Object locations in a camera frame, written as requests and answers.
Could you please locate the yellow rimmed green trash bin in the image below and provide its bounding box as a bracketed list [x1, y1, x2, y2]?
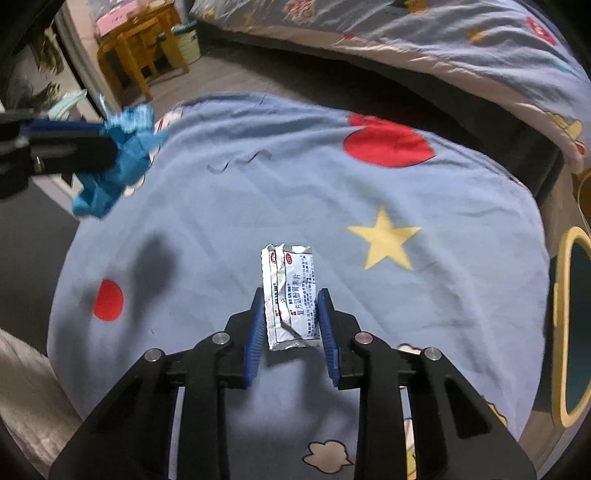
[551, 227, 590, 428]

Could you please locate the blue cartoon duvet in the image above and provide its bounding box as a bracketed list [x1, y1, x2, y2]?
[188, 1, 590, 173]

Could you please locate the small white green bin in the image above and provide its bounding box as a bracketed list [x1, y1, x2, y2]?
[156, 20, 201, 69]

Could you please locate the wooden nightstand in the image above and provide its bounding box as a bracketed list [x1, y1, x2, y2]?
[95, 1, 189, 105]

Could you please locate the blue cartoon pillow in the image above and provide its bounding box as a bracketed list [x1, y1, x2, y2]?
[47, 94, 549, 479]

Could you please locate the pink box on nightstand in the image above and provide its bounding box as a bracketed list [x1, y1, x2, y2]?
[91, 0, 138, 37]

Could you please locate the dark blue paper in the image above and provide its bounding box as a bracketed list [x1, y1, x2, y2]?
[72, 104, 167, 219]

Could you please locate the silver medicine sachet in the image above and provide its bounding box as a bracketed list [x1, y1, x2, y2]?
[262, 243, 321, 351]

